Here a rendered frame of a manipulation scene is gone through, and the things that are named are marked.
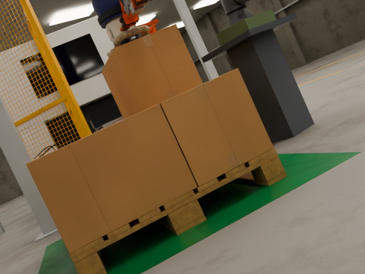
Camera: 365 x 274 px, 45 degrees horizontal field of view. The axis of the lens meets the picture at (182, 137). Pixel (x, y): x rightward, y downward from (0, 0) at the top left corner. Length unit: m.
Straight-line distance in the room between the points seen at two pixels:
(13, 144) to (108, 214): 2.06
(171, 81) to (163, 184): 0.83
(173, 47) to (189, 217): 1.08
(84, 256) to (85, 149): 0.43
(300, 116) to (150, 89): 1.12
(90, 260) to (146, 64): 1.16
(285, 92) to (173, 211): 1.44
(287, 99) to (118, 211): 1.59
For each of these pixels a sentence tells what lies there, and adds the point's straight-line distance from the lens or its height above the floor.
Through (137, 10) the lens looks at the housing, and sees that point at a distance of 2.39.
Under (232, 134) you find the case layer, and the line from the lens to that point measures 1.96.
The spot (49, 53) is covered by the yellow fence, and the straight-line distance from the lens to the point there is 3.95.
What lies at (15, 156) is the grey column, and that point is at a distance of 3.79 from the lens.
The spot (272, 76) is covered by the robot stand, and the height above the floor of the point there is 0.42.
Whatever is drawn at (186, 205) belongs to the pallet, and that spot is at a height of 0.10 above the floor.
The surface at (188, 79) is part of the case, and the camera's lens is 2.55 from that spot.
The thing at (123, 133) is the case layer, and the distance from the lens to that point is 1.84.
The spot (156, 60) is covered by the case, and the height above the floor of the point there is 0.79.
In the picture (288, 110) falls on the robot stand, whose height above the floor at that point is 0.18.
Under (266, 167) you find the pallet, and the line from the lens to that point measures 2.02.
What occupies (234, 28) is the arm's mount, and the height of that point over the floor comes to 0.81.
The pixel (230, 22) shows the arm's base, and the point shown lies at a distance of 3.09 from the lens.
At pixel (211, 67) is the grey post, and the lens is 6.34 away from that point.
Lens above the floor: 0.48
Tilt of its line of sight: 3 degrees down
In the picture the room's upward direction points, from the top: 25 degrees counter-clockwise
